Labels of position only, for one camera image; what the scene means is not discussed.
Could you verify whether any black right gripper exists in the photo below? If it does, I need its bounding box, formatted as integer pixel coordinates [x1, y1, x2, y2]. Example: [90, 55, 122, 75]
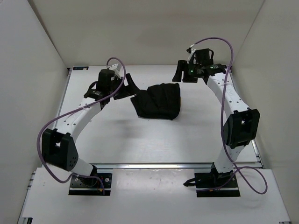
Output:
[172, 62, 200, 84]

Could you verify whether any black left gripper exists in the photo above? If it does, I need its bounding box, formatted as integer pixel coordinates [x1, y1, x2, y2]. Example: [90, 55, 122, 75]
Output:
[110, 72, 141, 99]

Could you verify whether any black pleated skirt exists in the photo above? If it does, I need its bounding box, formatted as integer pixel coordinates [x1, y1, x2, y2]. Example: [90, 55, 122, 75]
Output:
[130, 83, 181, 120]

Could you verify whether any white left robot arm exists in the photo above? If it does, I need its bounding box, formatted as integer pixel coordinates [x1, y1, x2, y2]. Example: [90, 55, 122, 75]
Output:
[37, 62, 181, 189]

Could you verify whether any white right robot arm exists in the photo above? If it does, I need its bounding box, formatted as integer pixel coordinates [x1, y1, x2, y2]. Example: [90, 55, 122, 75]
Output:
[183, 60, 260, 189]

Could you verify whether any left corner label sticker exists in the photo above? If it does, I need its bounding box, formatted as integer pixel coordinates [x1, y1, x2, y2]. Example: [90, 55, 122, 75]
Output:
[72, 66, 89, 70]

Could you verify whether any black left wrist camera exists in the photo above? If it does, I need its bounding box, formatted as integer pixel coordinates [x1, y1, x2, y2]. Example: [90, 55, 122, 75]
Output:
[96, 63, 122, 92]

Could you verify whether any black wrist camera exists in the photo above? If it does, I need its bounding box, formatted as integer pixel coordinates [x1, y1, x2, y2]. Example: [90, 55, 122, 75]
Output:
[186, 47, 214, 66]
[96, 63, 122, 92]

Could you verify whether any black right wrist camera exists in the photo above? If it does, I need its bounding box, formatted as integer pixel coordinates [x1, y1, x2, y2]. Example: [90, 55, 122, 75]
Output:
[186, 47, 214, 66]

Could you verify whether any aluminium table edge rail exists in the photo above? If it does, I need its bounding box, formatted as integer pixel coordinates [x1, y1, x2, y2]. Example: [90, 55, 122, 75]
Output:
[93, 163, 212, 169]

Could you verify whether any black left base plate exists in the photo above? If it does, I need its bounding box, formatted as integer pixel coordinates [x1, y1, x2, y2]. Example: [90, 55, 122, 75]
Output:
[68, 173, 113, 196]

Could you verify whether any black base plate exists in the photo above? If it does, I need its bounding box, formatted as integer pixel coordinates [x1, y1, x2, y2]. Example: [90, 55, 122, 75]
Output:
[194, 173, 241, 198]
[68, 173, 113, 196]

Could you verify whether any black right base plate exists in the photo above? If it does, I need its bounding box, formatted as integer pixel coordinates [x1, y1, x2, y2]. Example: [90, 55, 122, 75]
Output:
[194, 173, 241, 198]

